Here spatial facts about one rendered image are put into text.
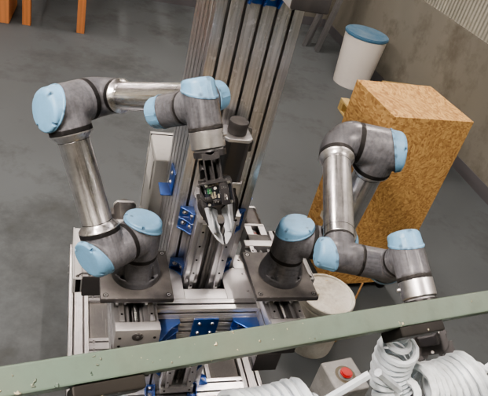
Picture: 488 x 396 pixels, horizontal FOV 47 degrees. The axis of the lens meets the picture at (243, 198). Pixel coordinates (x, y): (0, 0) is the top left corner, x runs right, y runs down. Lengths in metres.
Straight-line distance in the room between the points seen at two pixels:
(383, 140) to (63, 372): 1.29
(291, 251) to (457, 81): 4.22
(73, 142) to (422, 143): 2.01
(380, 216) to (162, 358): 2.90
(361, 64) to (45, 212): 4.04
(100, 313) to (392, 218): 1.69
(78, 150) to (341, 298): 1.85
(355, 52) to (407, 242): 5.32
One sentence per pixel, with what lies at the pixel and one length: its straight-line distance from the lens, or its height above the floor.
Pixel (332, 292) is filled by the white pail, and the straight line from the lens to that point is 3.04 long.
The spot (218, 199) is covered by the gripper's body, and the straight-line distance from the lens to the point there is 1.18.
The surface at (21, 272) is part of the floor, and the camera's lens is 3.33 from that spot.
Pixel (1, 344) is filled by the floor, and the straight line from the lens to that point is 3.00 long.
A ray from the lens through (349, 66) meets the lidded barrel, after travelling 6.57.
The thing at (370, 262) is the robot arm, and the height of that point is 1.53.
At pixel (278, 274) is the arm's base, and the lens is 1.88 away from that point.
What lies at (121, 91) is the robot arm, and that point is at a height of 1.63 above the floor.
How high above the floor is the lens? 2.30
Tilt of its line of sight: 34 degrees down
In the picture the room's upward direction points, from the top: 15 degrees clockwise
